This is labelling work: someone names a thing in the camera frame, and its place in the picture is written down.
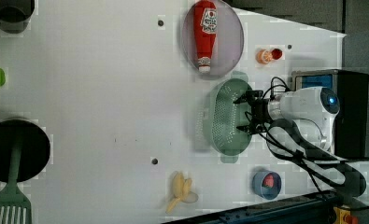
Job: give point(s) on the blue bowl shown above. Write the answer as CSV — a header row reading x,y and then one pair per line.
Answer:
x,y
259,189

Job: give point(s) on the black toaster oven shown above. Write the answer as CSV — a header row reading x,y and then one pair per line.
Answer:
x,y
352,91

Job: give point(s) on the green slotted spatula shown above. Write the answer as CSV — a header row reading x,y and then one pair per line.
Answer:
x,y
15,207

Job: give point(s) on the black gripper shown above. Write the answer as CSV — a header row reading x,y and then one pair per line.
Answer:
x,y
259,112

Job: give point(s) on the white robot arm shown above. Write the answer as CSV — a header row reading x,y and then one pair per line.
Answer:
x,y
298,127

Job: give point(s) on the peeled banana toy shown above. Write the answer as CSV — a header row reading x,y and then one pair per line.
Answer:
x,y
182,192

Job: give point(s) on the black cylinder cup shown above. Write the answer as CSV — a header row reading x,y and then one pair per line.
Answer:
x,y
15,15

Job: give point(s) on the red strawberry toy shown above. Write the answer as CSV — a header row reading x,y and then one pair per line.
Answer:
x,y
276,54

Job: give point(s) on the green oval strainer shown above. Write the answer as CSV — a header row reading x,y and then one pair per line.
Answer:
x,y
220,117

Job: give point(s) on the orange slice toy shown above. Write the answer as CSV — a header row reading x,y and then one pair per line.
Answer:
x,y
264,56

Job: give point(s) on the red ketchup bottle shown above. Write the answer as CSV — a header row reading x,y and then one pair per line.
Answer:
x,y
205,31

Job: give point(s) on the red fruit in bowl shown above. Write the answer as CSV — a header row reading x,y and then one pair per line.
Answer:
x,y
268,181

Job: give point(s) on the grey round plate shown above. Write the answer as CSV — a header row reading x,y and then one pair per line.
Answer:
x,y
229,42

